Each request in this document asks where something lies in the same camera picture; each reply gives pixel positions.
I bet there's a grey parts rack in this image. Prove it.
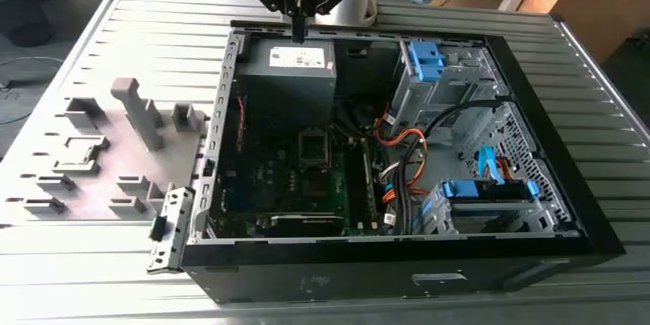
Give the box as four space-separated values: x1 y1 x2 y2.
0 76 212 223

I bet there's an orange disk power wire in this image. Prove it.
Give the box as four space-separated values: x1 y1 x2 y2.
496 157 515 181

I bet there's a grey card retention bracket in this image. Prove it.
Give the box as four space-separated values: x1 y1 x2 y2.
145 186 197 275

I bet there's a perforated metal disk bay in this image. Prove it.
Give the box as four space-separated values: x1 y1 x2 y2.
413 102 577 237

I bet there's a black graphics card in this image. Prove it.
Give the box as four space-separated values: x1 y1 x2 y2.
256 212 347 238

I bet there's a blue disk wire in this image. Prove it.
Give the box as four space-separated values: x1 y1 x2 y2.
476 145 507 186

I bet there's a silver power supply unit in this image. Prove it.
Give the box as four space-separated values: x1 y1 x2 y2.
236 40 339 128

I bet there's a red fan wire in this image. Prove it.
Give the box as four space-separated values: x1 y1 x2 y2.
233 94 248 176

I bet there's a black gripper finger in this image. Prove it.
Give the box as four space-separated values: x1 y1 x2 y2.
299 0 359 43
233 0 301 43

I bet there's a CPU socket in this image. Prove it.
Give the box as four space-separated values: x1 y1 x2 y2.
295 126 333 168

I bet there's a blue optical bay latch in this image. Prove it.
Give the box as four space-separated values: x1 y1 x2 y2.
408 40 447 83

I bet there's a grey metal drive cage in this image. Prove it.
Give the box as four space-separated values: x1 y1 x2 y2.
388 37 512 130

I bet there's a silver CPU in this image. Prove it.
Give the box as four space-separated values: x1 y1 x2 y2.
62 137 102 168

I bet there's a black cable bundle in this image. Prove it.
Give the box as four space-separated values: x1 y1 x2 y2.
392 99 501 235

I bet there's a green RAM stick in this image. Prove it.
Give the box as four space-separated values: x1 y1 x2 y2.
360 137 380 225

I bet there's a black PC case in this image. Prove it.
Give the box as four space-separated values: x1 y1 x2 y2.
180 18 626 305

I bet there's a blue plastic rail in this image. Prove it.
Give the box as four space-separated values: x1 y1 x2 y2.
416 193 433 235

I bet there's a green motherboard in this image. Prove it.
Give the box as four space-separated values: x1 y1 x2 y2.
214 88 400 238

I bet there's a hard disk in blue carrier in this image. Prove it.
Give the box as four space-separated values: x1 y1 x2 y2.
440 178 540 204

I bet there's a black round bin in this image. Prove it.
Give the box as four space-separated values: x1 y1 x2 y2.
6 0 56 48

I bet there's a black RAM slot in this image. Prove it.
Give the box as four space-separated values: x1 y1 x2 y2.
345 138 363 227

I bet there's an orange wire bundle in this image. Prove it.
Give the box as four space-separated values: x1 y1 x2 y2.
373 117 431 208

